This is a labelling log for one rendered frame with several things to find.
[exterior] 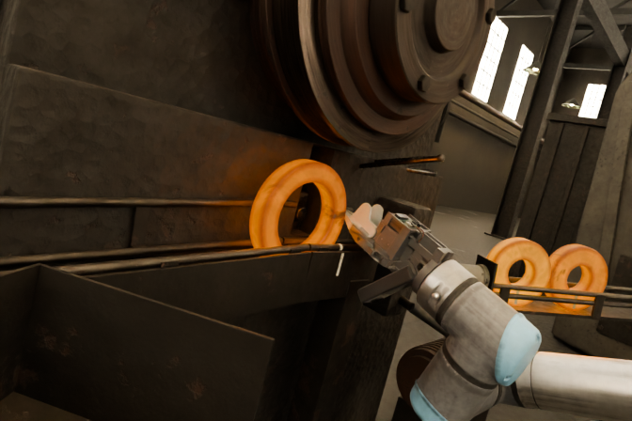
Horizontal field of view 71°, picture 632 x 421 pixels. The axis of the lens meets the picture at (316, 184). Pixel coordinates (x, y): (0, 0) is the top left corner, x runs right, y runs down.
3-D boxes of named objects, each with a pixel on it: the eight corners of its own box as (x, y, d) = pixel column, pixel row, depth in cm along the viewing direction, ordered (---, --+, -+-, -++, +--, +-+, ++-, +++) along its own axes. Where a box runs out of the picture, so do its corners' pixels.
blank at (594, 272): (547, 240, 104) (558, 243, 101) (603, 246, 107) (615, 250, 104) (534, 304, 106) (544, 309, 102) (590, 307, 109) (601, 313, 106)
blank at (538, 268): (488, 233, 101) (497, 237, 98) (547, 240, 104) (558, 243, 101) (476, 298, 103) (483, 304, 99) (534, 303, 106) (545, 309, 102)
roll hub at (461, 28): (346, 72, 61) (402, -138, 58) (441, 117, 81) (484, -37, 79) (379, 75, 57) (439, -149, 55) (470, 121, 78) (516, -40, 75)
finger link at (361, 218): (357, 190, 83) (391, 218, 77) (342, 216, 85) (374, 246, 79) (347, 188, 80) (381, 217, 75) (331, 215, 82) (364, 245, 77)
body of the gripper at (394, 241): (408, 211, 79) (461, 254, 72) (384, 250, 82) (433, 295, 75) (384, 209, 74) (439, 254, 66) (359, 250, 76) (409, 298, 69)
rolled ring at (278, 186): (323, 138, 69) (309, 134, 71) (240, 220, 62) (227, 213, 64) (359, 217, 80) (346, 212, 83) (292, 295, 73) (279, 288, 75)
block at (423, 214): (346, 298, 98) (374, 193, 96) (368, 295, 104) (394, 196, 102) (385, 319, 91) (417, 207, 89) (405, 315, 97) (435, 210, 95)
